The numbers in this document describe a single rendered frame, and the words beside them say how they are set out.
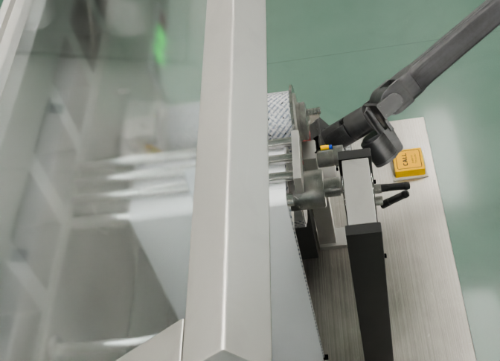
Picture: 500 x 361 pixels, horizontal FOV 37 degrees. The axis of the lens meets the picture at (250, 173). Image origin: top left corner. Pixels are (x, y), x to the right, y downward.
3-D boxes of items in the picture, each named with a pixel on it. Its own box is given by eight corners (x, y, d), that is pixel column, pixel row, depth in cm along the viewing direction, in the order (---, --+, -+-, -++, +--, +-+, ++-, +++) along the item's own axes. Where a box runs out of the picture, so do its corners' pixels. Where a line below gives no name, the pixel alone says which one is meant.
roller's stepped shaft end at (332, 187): (362, 197, 123) (361, 184, 121) (326, 202, 124) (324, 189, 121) (360, 182, 125) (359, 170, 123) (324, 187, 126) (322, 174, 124)
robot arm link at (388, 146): (381, 88, 161) (396, 88, 152) (411, 130, 163) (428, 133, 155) (338, 123, 160) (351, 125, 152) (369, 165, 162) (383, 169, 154)
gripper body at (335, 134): (329, 135, 166) (357, 120, 163) (333, 170, 159) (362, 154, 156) (312, 120, 163) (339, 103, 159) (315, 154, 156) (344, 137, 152)
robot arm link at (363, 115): (368, 98, 156) (364, 109, 151) (387, 124, 158) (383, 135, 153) (341, 114, 160) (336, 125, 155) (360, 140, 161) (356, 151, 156)
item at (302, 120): (306, 123, 142) (303, 93, 146) (295, 124, 142) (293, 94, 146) (310, 147, 148) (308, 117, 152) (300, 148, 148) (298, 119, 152)
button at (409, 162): (425, 175, 178) (425, 168, 176) (395, 179, 179) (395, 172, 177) (421, 153, 182) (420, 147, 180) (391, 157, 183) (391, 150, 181)
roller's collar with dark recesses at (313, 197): (327, 215, 124) (323, 190, 119) (291, 219, 125) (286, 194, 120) (325, 185, 128) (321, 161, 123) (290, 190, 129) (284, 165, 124)
